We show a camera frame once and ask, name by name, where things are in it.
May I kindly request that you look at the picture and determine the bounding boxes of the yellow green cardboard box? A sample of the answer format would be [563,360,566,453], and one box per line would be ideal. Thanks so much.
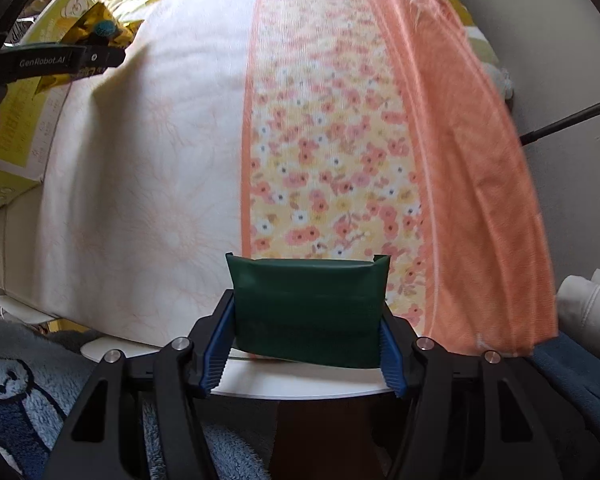
[0,0,111,211]

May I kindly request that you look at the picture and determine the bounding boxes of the blue cloth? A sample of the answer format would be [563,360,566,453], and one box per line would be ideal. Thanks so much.
[527,332,600,428]

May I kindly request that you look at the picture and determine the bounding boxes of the dark green snack packet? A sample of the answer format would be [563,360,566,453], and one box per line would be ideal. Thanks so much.
[225,252,391,370]

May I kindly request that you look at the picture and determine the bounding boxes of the white rolled cloth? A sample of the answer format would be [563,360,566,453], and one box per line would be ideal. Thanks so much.
[555,269,600,347]

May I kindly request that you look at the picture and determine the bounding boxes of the panda print blanket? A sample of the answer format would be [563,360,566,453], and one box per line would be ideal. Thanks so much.
[0,315,276,480]

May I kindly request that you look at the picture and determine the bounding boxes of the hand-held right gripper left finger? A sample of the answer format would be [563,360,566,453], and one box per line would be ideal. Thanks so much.
[42,290,276,480]

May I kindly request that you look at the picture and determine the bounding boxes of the floral tablecloth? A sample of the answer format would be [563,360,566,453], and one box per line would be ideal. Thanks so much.
[0,0,561,361]

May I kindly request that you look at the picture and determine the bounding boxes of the gold foil snack packet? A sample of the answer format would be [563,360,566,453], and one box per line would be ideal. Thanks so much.
[37,2,146,93]

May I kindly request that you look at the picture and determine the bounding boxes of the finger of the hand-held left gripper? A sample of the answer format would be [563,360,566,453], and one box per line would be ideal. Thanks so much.
[82,46,127,80]

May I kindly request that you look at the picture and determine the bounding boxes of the black cable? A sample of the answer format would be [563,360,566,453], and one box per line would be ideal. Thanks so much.
[519,94,600,147]

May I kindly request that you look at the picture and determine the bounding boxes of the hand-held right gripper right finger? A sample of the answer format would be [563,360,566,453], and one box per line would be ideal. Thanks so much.
[379,307,563,480]

